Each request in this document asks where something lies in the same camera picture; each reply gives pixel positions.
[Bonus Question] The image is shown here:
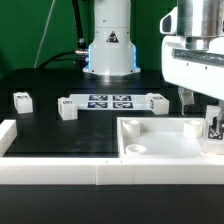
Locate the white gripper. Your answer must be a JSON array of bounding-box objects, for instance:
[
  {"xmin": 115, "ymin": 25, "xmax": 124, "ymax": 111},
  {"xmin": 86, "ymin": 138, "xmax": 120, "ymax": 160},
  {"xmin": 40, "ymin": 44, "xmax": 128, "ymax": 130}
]
[{"xmin": 161, "ymin": 36, "xmax": 224, "ymax": 133}]

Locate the white square tabletop part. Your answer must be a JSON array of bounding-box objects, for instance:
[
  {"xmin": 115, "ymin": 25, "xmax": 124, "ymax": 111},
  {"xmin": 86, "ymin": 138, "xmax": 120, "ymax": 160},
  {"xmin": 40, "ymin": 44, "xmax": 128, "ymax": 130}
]
[{"xmin": 116, "ymin": 116, "xmax": 224, "ymax": 159}]

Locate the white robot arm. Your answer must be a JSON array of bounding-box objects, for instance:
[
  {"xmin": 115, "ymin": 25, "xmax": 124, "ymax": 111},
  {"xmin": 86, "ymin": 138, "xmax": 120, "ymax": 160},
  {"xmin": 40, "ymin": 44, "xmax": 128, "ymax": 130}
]
[{"xmin": 83, "ymin": 0, "xmax": 224, "ymax": 133}]

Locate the white U-shaped fence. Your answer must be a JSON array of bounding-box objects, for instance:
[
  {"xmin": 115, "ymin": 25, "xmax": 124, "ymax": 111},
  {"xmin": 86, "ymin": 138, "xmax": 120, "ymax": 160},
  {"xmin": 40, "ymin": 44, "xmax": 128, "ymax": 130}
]
[{"xmin": 0, "ymin": 120, "xmax": 224, "ymax": 185}]

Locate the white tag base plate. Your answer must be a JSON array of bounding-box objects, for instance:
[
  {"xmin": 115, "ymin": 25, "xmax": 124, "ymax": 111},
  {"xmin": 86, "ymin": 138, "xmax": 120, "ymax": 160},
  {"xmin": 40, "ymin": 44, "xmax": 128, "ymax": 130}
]
[{"xmin": 70, "ymin": 94, "xmax": 149, "ymax": 110}]

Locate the black thick cable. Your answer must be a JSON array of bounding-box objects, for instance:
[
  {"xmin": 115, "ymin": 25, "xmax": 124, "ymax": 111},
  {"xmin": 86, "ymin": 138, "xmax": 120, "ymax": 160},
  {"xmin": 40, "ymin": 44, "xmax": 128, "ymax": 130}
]
[{"xmin": 37, "ymin": 0, "xmax": 90, "ymax": 70}]

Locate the thin grey cable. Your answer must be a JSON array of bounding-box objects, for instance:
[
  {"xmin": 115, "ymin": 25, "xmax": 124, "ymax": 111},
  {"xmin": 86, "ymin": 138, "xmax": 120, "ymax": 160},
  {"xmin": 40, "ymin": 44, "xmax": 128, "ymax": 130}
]
[{"xmin": 33, "ymin": 0, "xmax": 57, "ymax": 69}]

